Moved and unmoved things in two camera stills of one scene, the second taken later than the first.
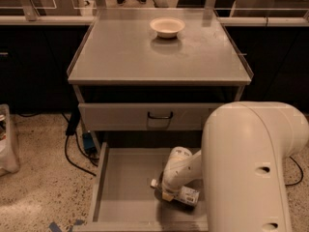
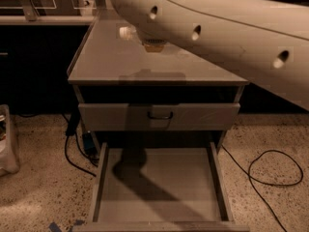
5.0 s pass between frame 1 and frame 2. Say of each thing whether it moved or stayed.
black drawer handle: stayed
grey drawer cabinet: stayed
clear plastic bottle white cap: moved
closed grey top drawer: stayed
